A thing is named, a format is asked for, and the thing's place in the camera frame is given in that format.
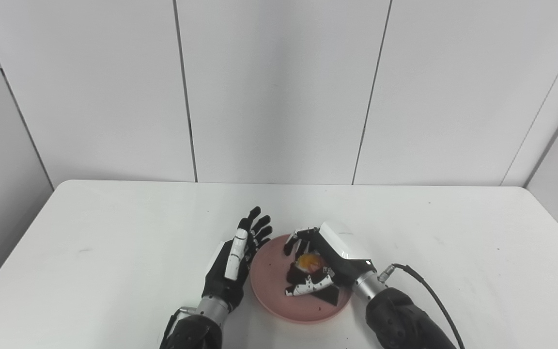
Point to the pink round plate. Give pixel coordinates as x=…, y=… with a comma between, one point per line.
x=271, y=286

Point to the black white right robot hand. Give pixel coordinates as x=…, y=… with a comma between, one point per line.
x=342, y=252

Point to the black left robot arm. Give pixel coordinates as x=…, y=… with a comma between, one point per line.
x=194, y=332

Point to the chocolate cake slice with fruit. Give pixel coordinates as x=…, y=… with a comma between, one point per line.
x=308, y=264

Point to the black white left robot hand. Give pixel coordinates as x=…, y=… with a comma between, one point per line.
x=221, y=286

